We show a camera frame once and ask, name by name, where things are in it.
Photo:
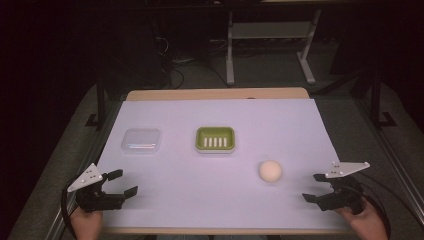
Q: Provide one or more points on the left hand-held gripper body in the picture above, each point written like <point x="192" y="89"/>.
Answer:
<point x="96" y="201"/>

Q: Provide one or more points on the person's right hand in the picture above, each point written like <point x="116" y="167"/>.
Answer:
<point x="368" y="225"/>

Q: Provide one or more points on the white metal desk frame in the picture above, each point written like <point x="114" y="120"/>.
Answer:
<point x="230" y="50"/>

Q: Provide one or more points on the green soap dish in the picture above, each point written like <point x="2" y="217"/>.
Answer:
<point x="215" y="132"/>

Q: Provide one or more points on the black metal stand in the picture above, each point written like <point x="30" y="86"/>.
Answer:
<point x="101" y="106"/>
<point x="376" y="100"/>

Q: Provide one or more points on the round peach soap bar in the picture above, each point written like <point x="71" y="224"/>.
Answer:
<point x="270" y="171"/>

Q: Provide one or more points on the white table sheet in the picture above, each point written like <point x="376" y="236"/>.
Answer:
<point x="206" y="186"/>

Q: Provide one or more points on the clear plastic lid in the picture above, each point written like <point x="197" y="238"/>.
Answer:
<point x="141" y="140"/>

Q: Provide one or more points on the person's left hand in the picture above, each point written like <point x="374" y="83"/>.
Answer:
<point x="87" y="225"/>

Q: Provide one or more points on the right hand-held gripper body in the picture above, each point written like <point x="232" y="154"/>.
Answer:
<point x="345" y="195"/>

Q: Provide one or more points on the aluminium frame rail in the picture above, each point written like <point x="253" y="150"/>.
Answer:
<point x="396" y="163"/>
<point x="71" y="186"/>

